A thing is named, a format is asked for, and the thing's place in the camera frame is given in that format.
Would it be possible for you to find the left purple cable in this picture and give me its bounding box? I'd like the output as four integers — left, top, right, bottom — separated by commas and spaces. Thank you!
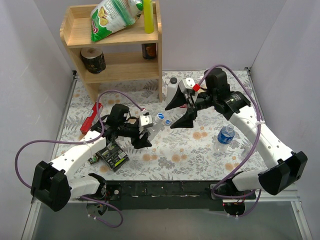
14, 89, 148, 228

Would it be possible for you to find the white bottle black cap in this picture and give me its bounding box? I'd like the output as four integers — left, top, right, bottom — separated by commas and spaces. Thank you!
166, 77, 179, 104

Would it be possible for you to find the clear plastic bottle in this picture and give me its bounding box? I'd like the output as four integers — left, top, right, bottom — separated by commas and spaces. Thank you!
147, 116, 164, 142

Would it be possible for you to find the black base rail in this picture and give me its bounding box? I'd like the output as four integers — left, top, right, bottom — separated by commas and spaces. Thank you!
92, 180, 224, 211

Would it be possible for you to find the yellow-green bottle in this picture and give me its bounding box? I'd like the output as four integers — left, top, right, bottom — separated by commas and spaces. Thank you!
143, 0, 154, 34

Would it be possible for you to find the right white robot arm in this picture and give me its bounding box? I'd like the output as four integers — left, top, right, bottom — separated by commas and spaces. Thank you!
165, 65, 308, 199

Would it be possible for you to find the red rectangular box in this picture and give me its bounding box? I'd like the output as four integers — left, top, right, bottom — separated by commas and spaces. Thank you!
80, 102, 104, 135

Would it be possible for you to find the blue label water bottle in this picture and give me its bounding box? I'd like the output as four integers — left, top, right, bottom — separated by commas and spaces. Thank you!
215, 124, 235, 152

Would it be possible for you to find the green chips bag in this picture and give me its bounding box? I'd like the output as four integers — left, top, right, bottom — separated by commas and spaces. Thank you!
90, 0, 143, 42

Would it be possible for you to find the blue white bottle cap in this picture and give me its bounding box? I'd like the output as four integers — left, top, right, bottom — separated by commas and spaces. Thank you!
165, 119, 171, 126
156, 113, 165, 121

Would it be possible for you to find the dark can on shelf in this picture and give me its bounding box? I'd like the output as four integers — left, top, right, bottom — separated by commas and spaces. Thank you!
141, 43, 157, 60

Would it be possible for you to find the dark round canister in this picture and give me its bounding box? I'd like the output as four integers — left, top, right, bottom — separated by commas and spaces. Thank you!
80, 47, 106, 74

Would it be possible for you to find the purple candy packet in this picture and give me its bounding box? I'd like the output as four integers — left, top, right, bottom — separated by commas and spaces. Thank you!
88, 155, 99, 165

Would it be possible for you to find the wooden shelf unit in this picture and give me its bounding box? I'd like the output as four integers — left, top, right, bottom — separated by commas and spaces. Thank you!
60, 0, 163, 102

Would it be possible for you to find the floral patterned table mat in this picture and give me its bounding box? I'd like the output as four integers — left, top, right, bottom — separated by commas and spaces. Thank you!
49, 70, 280, 181

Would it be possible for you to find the black green product box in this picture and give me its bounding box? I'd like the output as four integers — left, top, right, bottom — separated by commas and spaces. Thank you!
96, 141, 130, 172

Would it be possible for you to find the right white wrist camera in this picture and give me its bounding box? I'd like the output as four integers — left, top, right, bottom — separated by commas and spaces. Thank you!
178, 77, 201, 95

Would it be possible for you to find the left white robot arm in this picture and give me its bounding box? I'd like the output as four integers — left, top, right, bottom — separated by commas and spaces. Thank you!
30, 104, 153, 212

